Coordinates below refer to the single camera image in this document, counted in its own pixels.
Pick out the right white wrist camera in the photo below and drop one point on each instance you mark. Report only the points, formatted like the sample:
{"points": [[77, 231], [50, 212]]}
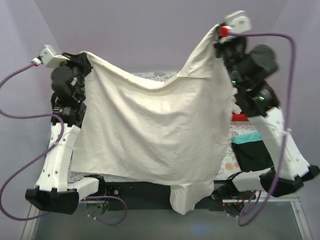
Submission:
{"points": [[236, 22]]}

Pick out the black folded t-shirt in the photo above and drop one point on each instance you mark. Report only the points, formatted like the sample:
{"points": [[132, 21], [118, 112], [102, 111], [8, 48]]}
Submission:
{"points": [[252, 156]]}

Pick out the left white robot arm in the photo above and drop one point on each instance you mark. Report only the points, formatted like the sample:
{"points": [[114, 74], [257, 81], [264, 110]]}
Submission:
{"points": [[52, 193]]}

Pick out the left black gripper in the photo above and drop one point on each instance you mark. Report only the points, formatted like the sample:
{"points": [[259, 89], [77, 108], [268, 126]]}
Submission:
{"points": [[78, 60]]}

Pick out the red plastic bin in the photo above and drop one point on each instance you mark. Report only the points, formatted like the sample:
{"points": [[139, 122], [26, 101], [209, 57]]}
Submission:
{"points": [[239, 118]]}

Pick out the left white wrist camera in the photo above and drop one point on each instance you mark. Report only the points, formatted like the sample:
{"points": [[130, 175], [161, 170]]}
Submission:
{"points": [[49, 58]]}

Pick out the aluminium frame rail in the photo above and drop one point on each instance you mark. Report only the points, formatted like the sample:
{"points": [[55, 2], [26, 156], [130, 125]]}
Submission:
{"points": [[281, 219]]}

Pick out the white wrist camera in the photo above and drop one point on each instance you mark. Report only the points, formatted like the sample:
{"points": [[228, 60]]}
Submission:
{"points": [[236, 22], [49, 58]]}

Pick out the cream white t-shirt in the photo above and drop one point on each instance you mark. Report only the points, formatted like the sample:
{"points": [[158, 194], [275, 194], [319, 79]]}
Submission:
{"points": [[174, 133]]}

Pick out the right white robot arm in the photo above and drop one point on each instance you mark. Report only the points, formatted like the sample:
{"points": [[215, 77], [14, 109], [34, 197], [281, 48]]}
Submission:
{"points": [[261, 106]]}

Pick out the teal folded t-shirt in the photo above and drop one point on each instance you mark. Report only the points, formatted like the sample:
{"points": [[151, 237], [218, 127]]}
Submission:
{"points": [[246, 138]]}

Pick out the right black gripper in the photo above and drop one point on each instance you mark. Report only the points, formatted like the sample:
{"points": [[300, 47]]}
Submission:
{"points": [[223, 46]]}

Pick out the floral table mat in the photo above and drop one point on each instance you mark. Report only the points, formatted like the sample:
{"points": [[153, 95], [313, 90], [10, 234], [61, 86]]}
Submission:
{"points": [[229, 164]]}

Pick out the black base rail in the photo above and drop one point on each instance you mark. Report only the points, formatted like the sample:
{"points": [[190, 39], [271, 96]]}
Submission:
{"points": [[150, 196]]}

